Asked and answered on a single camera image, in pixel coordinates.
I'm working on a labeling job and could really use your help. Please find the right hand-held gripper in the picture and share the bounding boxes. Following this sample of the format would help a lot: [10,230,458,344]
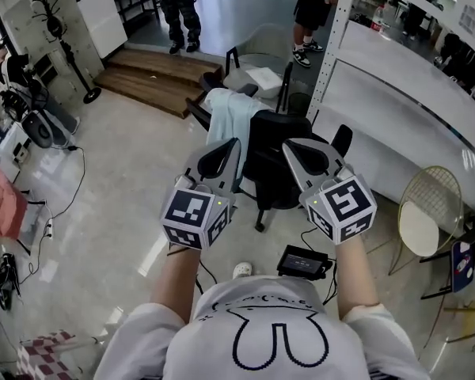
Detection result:
[280,137,378,246]

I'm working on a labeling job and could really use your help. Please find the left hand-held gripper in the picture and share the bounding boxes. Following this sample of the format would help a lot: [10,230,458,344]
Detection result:
[160,136,243,252]

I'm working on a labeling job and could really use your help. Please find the black office chair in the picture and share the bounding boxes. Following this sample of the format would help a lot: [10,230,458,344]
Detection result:
[185,71,354,233]

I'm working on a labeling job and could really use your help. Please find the light blue clothes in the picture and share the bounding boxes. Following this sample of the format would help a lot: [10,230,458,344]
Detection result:
[203,87,276,181]

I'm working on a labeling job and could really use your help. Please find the person's right forearm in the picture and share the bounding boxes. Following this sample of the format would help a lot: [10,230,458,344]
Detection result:
[334,237,381,322]

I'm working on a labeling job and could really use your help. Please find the person's left forearm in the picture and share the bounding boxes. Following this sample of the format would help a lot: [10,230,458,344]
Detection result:
[149,243,202,326]

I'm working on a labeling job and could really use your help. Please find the black mesh waste bin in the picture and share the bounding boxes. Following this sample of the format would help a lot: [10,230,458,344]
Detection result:
[287,92,314,118]

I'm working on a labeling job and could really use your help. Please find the white paper sheet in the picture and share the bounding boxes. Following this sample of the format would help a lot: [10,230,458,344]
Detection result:
[243,66,283,91]

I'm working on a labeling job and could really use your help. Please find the black small monitor device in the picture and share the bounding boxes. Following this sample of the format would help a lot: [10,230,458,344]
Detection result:
[275,244,333,280]

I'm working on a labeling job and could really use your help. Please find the person's white clog shoe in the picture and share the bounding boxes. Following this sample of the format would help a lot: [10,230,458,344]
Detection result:
[232,262,253,280]

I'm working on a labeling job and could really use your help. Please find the wooden step platform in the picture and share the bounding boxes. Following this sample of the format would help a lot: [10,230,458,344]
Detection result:
[93,47,223,120]

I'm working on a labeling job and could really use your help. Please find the grey armchair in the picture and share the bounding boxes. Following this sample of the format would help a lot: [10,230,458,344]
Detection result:
[223,22,296,114]

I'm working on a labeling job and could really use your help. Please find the black coat stand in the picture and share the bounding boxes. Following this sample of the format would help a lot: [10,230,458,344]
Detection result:
[31,0,103,105]

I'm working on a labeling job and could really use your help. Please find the clear water bottle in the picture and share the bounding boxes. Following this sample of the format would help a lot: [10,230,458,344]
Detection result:
[370,2,393,35]

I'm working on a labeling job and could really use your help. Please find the black bag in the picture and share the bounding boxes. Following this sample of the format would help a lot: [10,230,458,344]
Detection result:
[439,32,475,94]

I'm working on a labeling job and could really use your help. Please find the black round backpack device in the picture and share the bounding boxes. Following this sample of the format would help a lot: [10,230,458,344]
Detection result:
[2,53,55,149]

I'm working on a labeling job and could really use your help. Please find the white cabinet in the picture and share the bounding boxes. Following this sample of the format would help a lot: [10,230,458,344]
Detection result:
[74,0,128,59]

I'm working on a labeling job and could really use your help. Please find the person's white printed t-shirt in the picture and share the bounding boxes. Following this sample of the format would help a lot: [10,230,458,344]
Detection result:
[93,275,432,380]

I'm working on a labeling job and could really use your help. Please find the small white box device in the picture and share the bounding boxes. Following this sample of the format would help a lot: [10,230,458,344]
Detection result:
[12,142,32,164]

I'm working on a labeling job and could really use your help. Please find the pink padded jacket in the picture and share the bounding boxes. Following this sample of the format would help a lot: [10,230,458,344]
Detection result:
[0,158,29,239]

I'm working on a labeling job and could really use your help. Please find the black handheld device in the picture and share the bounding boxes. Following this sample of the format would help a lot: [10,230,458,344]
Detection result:
[0,253,23,312]

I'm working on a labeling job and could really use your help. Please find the pink white checkered box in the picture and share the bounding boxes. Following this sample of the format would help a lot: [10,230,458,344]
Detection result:
[15,329,82,380]

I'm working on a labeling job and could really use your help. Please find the gold wire chair white cushion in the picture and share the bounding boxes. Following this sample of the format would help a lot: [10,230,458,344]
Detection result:
[387,165,465,276]

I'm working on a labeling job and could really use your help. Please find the black power cable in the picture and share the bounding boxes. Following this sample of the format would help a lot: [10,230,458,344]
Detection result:
[17,144,86,284]

